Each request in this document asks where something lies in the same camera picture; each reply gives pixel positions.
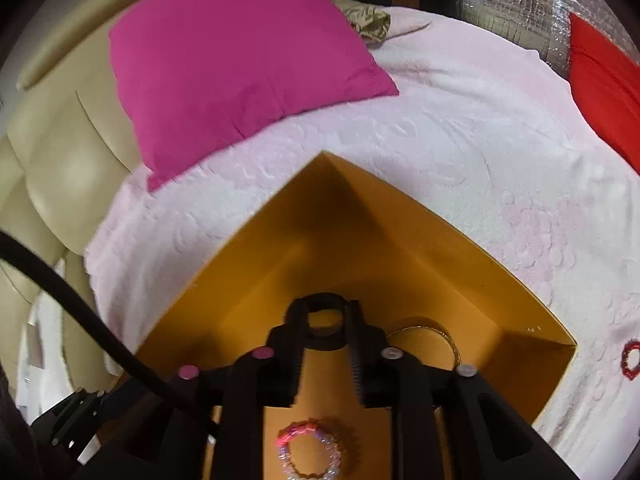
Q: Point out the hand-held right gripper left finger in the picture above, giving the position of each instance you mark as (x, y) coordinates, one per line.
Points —
(287, 345)

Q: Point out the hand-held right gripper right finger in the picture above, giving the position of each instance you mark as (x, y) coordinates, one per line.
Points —
(370, 347)

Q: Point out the metal bangle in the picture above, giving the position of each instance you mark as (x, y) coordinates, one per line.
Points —
(440, 335)

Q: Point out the yellow cardboard box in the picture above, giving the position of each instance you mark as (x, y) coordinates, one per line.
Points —
(400, 240)

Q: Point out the white terry blanket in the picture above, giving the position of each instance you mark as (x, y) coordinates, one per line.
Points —
(450, 125)

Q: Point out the magenta pillow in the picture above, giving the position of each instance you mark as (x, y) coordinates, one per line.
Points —
(240, 55)

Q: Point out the leaf patterned cloth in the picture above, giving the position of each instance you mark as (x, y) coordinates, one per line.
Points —
(367, 20)

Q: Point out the red pillow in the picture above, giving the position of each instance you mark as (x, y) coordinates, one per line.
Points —
(607, 85)

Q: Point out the silver foil insulation mat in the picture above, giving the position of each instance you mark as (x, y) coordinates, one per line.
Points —
(505, 0)

